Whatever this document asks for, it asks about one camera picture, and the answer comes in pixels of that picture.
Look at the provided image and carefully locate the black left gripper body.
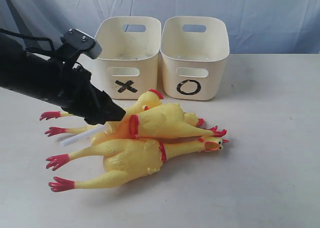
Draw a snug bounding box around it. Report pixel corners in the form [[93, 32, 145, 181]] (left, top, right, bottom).
[[56, 63, 105, 125]]

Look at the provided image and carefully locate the broken yellow rubber chicken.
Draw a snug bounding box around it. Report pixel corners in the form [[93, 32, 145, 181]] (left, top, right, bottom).
[[59, 102, 228, 147]]

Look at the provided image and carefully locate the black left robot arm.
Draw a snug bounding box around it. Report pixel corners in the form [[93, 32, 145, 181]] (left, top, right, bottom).
[[0, 29, 126, 125]]

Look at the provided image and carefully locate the cream bin marked X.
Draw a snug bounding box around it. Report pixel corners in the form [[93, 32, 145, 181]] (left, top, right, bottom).
[[90, 16, 162, 99]]

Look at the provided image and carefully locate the cream bin marked O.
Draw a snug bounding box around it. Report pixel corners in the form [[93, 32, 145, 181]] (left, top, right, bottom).
[[160, 16, 230, 101]]

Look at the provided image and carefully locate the blue backdrop curtain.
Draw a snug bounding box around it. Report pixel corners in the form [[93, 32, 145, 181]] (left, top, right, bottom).
[[0, 0, 320, 53]]

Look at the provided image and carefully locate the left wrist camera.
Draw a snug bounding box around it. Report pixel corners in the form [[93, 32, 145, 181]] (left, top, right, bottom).
[[58, 28, 102, 60]]

